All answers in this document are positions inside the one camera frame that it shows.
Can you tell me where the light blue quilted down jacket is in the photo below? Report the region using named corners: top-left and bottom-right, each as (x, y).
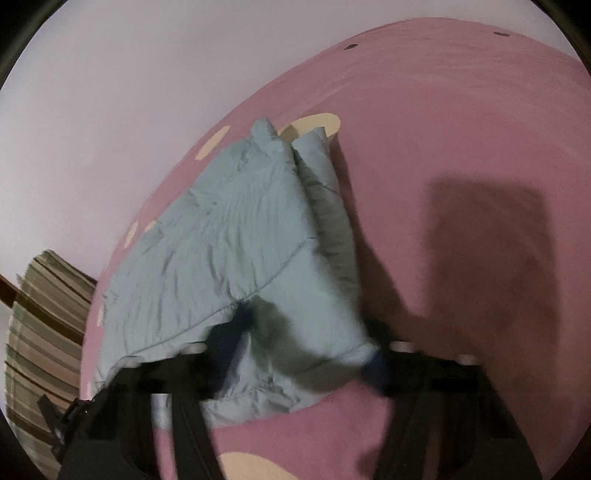
top-left (93, 119), bottom-right (376, 427)

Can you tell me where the striped green brown curtain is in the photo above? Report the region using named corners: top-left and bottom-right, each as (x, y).
top-left (4, 250), bottom-right (96, 479)

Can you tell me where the brown wooden window frame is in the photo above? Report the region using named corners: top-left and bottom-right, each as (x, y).
top-left (0, 275), bottom-right (18, 308)

